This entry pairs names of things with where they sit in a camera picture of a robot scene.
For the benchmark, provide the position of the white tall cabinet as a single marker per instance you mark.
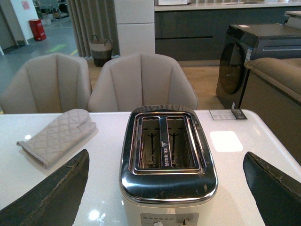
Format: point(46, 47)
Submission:
point(135, 26)

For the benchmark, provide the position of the beige curtain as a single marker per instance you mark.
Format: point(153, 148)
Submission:
point(93, 17)

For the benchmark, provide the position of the white chrome two-slot toaster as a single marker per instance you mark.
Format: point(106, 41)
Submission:
point(167, 174)

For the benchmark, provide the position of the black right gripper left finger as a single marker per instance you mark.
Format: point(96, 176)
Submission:
point(54, 201)

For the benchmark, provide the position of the beige dining chair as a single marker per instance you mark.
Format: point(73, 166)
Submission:
point(140, 79)
point(54, 83)

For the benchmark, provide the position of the beige right dining chair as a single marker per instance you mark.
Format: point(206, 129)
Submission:
point(140, 79)

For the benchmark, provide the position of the dark grey washing machine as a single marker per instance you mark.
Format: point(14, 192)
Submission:
point(247, 42)

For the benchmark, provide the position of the beige quilted oven mitt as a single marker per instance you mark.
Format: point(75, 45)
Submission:
point(59, 136)

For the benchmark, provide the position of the woven basket with handles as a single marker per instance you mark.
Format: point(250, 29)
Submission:
point(101, 50)

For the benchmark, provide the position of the beige left dining chair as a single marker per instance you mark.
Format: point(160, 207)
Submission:
point(54, 83)

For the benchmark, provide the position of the black white info card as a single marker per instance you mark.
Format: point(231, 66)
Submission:
point(228, 114)

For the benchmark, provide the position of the beige sofa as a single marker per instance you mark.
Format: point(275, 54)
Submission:
point(273, 91)

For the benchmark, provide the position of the red bin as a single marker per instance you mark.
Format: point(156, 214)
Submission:
point(37, 29)

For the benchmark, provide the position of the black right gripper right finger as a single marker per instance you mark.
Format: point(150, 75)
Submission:
point(277, 195)

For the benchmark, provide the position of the dark grey kitchen cabinet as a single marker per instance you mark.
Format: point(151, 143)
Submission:
point(197, 31)

